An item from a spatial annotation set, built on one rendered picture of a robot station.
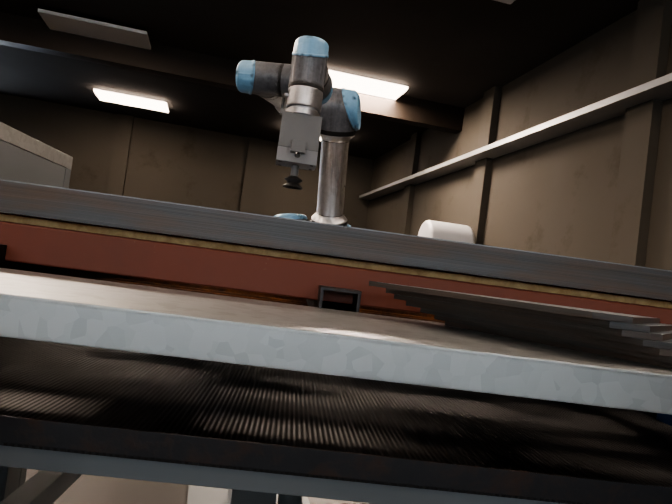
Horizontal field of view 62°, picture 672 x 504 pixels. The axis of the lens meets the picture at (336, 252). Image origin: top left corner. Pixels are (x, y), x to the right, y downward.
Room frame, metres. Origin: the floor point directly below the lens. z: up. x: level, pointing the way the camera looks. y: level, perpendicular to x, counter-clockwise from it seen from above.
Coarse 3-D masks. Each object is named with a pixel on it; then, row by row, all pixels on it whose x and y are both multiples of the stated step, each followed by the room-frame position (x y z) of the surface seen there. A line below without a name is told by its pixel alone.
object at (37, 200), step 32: (0, 192) 0.70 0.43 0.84; (32, 192) 0.70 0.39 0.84; (64, 192) 0.70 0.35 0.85; (96, 224) 0.71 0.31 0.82; (128, 224) 0.71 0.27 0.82; (160, 224) 0.71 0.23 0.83; (192, 224) 0.72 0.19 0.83; (224, 224) 0.72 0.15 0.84; (256, 224) 0.72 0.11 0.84; (288, 224) 0.72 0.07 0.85; (320, 224) 0.73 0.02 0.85; (352, 256) 0.73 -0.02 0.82; (384, 256) 0.73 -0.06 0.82; (416, 256) 0.74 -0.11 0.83; (448, 256) 0.74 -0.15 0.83; (480, 256) 0.74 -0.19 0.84; (512, 256) 0.75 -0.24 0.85; (544, 256) 0.75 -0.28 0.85; (576, 288) 0.78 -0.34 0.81; (608, 288) 0.76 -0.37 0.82; (640, 288) 0.76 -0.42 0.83
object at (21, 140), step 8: (0, 128) 1.35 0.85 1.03; (8, 128) 1.38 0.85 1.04; (0, 136) 1.35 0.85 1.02; (8, 136) 1.39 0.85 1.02; (16, 136) 1.43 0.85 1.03; (24, 136) 1.47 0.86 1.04; (16, 144) 1.43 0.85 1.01; (24, 144) 1.47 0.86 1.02; (32, 144) 1.52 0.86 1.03; (40, 144) 1.56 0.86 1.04; (32, 152) 1.52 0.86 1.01; (40, 152) 1.57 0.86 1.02; (48, 152) 1.62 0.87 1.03; (56, 152) 1.67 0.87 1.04; (56, 160) 1.67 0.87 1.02; (64, 160) 1.73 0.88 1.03; (72, 160) 1.79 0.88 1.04
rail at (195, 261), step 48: (0, 240) 0.70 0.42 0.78; (48, 240) 0.70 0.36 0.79; (96, 240) 0.71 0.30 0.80; (144, 240) 0.71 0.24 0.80; (192, 240) 0.75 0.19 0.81; (240, 288) 0.72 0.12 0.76; (288, 288) 0.73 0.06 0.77; (384, 288) 0.73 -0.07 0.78; (432, 288) 0.74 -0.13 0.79; (480, 288) 0.74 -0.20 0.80; (528, 288) 0.78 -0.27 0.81
